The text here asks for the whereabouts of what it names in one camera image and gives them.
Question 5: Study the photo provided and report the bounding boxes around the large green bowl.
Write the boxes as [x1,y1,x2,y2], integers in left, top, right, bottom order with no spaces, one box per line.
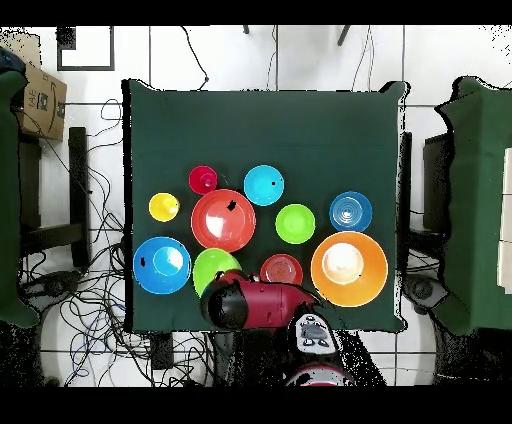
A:
[192,247,244,299]

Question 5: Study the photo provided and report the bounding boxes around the clear blue ribbed bowl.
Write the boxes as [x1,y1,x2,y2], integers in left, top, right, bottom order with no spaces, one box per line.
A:
[328,190,374,234]

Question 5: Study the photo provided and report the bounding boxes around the large orange bowl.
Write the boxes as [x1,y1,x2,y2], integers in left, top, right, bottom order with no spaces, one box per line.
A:
[310,230,389,308]

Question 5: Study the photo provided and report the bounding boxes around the black rectangular block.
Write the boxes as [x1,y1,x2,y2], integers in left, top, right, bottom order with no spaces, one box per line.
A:
[150,331,174,371]

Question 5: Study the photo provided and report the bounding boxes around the dark square frame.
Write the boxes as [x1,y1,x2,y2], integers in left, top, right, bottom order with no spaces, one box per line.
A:
[56,25,116,72]

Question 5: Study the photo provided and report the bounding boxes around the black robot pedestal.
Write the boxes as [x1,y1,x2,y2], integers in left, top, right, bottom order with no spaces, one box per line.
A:
[211,330,297,387]

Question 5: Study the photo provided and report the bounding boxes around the cardboard box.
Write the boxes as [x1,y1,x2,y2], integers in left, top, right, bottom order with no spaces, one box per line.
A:
[0,31,68,142]

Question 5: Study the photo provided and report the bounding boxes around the wide shallow red-orange bowl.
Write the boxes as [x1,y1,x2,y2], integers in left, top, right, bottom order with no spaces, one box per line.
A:
[190,188,257,254]

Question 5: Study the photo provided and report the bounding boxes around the yellow cup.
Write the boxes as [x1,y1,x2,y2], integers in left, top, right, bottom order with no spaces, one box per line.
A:
[148,192,181,223]

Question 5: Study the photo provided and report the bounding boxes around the dark green tablecloth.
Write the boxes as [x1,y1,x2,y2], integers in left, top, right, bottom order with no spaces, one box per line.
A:
[121,78,410,334]

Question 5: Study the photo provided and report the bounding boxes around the green cloth covered table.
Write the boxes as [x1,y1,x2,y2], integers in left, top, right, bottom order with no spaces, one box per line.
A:
[433,75,512,337]
[0,69,39,329]

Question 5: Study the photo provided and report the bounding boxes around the small light blue bowl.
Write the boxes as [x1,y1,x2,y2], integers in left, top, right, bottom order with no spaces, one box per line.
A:
[243,164,286,207]

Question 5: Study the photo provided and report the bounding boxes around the large blue bowl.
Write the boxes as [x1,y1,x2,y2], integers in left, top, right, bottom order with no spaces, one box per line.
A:
[132,236,193,296]

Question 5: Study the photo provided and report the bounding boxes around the tangle of black cables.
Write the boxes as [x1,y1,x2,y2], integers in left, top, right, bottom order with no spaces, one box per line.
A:
[19,97,213,387]

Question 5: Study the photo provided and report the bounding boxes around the black stand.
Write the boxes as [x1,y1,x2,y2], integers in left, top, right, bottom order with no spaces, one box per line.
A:
[17,126,91,269]

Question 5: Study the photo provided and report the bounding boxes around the small green bowl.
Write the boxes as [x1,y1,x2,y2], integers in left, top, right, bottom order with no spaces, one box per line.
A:
[274,203,317,245]

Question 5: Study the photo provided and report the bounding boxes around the white boxes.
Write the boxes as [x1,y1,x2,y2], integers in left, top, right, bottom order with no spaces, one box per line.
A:
[496,146,512,295]

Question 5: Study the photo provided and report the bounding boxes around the black cable with plug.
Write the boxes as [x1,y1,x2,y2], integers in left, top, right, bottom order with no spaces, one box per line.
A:
[179,25,210,91]

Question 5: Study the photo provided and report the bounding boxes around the red cup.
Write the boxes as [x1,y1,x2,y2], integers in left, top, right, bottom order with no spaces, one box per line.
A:
[188,164,219,196]

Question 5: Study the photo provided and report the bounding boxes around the small red-orange bowl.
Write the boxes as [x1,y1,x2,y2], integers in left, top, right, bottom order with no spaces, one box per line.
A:
[259,253,304,287]

